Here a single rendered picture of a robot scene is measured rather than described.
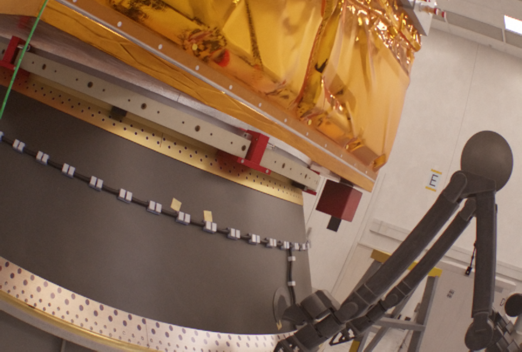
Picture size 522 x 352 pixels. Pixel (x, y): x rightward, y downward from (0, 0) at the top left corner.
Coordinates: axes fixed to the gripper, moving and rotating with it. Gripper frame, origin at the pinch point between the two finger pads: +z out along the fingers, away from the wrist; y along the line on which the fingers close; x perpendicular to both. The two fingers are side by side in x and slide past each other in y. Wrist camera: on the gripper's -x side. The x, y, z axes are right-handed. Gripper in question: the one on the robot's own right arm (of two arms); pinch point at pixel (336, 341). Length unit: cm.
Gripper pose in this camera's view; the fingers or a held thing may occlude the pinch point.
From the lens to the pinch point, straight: 180.4
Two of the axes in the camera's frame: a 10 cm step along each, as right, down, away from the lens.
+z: -7.2, 6.6, 2.0
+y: -4.3, -2.1, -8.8
